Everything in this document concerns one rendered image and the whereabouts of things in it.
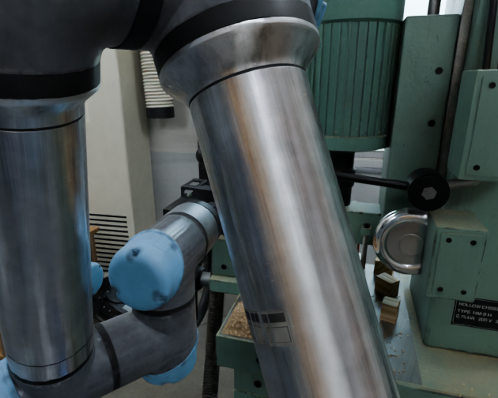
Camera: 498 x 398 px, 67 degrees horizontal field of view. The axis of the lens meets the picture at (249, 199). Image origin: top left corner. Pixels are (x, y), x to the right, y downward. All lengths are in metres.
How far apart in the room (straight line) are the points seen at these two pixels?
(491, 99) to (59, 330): 0.57
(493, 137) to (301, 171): 0.42
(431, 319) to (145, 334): 0.54
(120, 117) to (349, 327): 1.95
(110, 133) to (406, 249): 1.75
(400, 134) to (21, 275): 0.60
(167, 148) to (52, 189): 2.09
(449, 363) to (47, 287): 0.69
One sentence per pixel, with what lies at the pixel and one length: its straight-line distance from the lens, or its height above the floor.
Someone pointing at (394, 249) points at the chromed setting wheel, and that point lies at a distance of 0.70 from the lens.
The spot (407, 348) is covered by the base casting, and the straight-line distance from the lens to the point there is 0.82.
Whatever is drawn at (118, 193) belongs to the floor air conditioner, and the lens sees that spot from 2.22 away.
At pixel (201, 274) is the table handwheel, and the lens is 0.96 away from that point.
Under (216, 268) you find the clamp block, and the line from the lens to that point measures 0.85.
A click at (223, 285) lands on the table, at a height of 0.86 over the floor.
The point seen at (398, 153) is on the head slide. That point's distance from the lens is 0.72.
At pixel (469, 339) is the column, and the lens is 0.84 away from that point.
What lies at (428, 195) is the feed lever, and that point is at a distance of 0.64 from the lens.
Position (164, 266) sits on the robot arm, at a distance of 0.39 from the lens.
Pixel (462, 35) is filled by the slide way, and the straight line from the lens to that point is 0.72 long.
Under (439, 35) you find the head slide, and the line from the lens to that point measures 0.72.
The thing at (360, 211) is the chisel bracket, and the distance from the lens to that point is 0.79.
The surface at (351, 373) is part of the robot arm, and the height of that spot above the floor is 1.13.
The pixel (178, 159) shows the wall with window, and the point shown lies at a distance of 2.34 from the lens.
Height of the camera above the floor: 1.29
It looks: 18 degrees down
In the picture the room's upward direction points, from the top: straight up
